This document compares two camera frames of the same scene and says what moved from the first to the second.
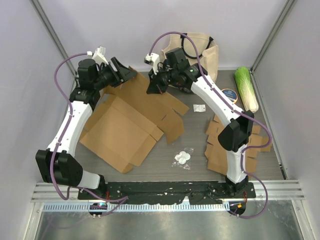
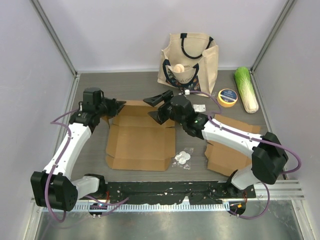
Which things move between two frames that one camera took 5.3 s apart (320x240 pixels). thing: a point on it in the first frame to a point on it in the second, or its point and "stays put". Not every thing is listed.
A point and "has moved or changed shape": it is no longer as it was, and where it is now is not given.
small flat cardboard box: (216, 153) stays put
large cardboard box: (125, 122) has moved or changed shape
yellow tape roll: (231, 93) stays put
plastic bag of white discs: (182, 158) stays put
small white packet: (199, 108) stays put
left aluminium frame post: (52, 33) stays put
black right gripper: (154, 86) to (155, 100)
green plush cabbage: (247, 93) stays put
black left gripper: (124, 73) to (114, 105)
